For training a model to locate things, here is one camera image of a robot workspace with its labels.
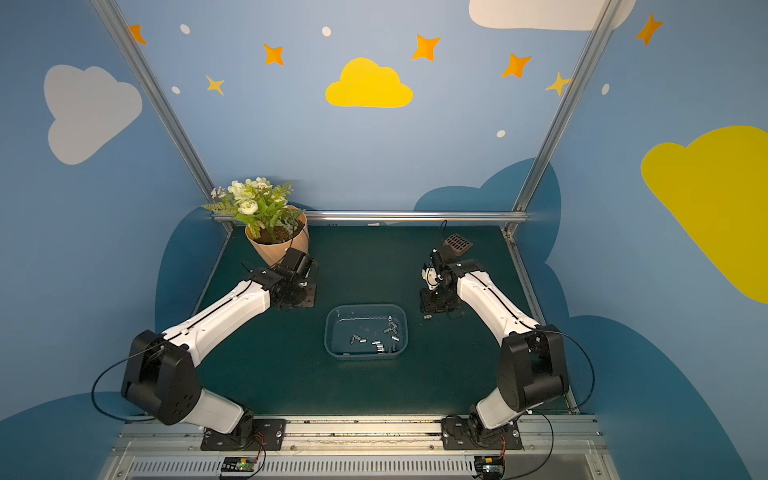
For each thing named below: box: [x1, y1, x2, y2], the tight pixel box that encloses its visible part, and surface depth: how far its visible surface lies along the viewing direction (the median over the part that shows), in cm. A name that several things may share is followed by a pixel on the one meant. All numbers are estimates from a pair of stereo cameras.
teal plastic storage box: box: [324, 304, 409, 360], surface depth 93 cm
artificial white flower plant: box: [202, 177, 302, 241], surface depth 88 cm
